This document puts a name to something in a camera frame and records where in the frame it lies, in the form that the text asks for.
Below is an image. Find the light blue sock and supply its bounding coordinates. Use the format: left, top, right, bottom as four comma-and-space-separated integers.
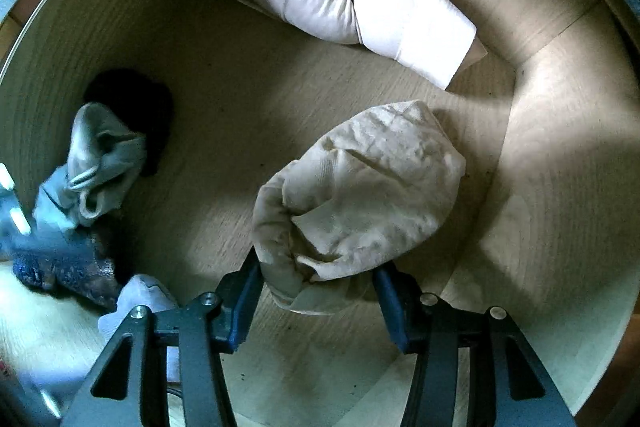
97, 274, 181, 383

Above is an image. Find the blue lace patterned sock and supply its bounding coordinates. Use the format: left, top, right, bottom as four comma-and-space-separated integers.
10, 227, 121, 310

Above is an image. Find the round wooden bin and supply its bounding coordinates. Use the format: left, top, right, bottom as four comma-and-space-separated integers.
0, 0, 640, 427

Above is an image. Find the teal grey sock bundle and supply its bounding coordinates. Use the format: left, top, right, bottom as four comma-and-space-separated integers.
32, 102, 148, 238

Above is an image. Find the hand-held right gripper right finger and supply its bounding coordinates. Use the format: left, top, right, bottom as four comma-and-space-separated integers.
372, 266, 576, 427

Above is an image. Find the black sock pile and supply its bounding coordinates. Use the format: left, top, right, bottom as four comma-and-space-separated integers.
82, 68, 176, 178

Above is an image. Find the beige underwear bundle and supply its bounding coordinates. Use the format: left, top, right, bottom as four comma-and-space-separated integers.
251, 99, 467, 315

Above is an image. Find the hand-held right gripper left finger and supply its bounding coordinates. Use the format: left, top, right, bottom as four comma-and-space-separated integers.
60, 251, 264, 427

